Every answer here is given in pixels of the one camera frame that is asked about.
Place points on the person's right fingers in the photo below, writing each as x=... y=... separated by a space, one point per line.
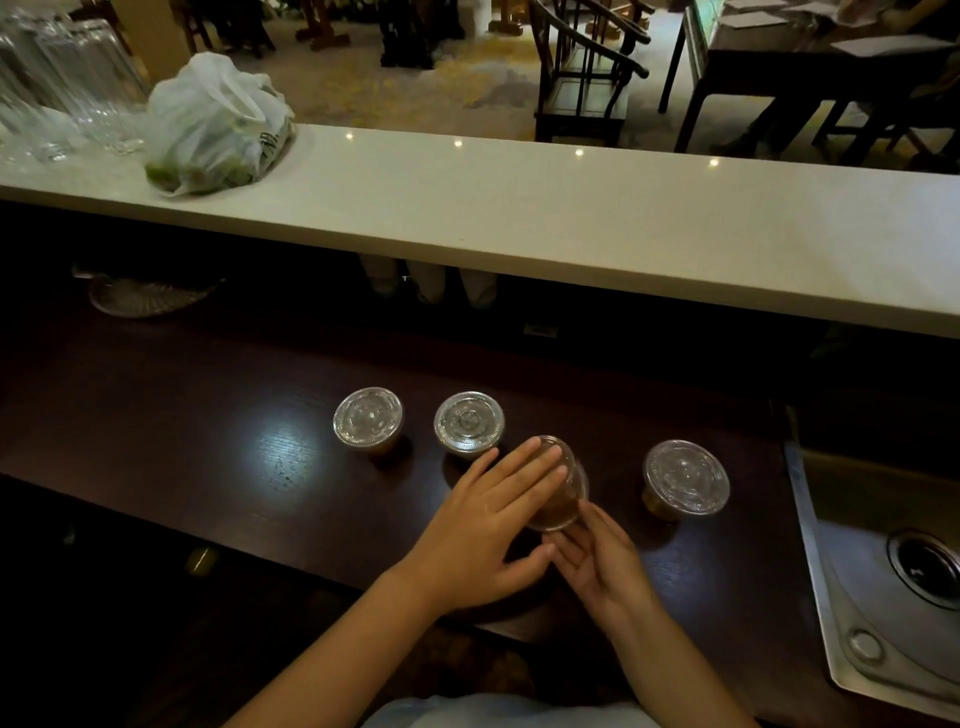
x=574 y=536

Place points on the person's right hand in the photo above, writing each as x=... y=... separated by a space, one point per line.
x=607 y=574

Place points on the wooden stand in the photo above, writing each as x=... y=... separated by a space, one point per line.
x=322 y=22

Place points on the person's left forearm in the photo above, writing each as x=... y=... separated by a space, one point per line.
x=345 y=660

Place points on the dark wooden table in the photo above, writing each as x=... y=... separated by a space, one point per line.
x=780 y=75

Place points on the sink drain strainer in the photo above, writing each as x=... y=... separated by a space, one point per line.
x=928 y=566

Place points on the group of clear drinking glasses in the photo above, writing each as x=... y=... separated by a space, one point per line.
x=64 y=82

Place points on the person's left hand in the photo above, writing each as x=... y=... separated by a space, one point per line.
x=469 y=540

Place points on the dark wooden armchair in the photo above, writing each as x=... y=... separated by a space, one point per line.
x=581 y=82

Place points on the person's left thumb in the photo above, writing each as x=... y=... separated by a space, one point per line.
x=529 y=566

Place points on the white plastic bag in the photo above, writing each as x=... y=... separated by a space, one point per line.
x=214 y=127

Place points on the dark wooden furniture piece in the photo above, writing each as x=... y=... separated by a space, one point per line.
x=420 y=30

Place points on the clear glass dish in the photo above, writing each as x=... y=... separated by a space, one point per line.
x=142 y=295

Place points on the clear lidded sauce cup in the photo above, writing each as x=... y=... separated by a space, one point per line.
x=684 y=478
x=367 y=416
x=571 y=499
x=469 y=424

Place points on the person's light blue shirt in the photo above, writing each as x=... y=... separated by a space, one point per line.
x=510 y=712

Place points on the white paper sheet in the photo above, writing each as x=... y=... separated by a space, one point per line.
x=750 y=19
x=889 y=45

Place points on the white paper cup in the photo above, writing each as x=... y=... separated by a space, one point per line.
x=478 y=287

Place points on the stainless steel sink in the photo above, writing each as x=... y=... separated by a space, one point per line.
x=862 y=585

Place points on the person's right forearm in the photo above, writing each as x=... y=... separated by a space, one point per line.
x=679 y=671

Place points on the person's left little finger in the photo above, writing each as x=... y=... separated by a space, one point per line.
x=476 y=472

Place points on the person's left middle finger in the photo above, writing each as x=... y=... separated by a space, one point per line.
x=525 y=476

